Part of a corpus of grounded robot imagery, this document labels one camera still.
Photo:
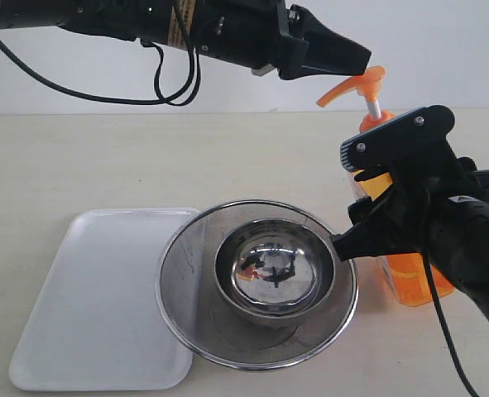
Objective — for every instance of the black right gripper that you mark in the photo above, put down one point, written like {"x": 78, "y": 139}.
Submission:
{"x": 437, "y": 205}

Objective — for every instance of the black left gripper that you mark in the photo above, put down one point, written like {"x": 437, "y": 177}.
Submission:
{"x": 267, "y": 34}

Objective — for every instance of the orange dish soap pump bottle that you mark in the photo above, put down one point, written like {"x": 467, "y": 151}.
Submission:
{"x": 404, "y": 273}

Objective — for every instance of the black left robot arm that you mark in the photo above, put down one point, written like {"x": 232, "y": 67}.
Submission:
{"x": 155, "y": 21}

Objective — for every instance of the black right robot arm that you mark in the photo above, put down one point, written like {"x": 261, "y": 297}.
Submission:
{"x": 469, "y": 274}

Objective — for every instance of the small stainless steel bowl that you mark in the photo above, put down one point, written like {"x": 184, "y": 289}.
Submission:
{"x": 274, "y": 272}

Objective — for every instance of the white rectangular plastic tray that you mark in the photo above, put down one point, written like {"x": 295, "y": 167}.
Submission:
{"x": 95, "y": 325}

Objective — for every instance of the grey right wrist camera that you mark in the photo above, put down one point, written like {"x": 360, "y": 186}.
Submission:
{"x": 397, "y": 138}

